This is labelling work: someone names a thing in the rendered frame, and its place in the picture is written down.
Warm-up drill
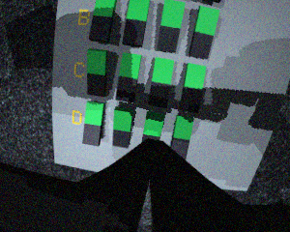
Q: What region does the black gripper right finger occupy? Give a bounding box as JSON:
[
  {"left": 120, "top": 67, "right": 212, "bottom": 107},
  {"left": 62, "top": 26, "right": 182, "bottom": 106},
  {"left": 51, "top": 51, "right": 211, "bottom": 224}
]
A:
[{"left": 150, "top": 140, "right": 290, "bottom": 232}]

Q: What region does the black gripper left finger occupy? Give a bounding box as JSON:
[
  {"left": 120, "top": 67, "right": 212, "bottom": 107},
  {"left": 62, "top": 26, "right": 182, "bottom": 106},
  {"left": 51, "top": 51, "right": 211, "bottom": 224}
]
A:
[{"left": 0, "top": 139, "right": 157, "bottom": 232}]

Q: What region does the light grey switch panel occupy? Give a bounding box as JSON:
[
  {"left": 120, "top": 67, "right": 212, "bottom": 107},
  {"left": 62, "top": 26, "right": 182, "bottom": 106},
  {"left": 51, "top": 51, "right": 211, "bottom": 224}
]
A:
[{"left": 52, "top": 0, "right": 290, "bottom": 190}]

